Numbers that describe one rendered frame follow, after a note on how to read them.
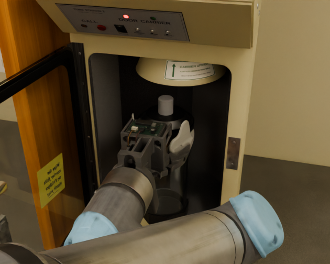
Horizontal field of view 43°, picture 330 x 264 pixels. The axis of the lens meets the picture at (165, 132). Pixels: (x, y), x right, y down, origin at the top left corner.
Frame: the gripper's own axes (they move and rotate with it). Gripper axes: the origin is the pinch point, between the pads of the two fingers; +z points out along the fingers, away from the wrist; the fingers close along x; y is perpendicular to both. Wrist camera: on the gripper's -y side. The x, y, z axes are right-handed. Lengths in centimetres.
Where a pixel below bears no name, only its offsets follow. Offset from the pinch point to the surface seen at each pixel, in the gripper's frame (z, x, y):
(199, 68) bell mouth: 3.0, -5.6, 12.3
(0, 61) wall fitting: 41, 65, -8
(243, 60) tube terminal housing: -1.0, -13.5, 16.1
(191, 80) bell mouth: 1.5, -4.6, 10.5
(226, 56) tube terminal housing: -1.0, -10.7, 16.5
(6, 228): -28.5, 16.4, -2.8
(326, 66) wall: 42, -32, 0
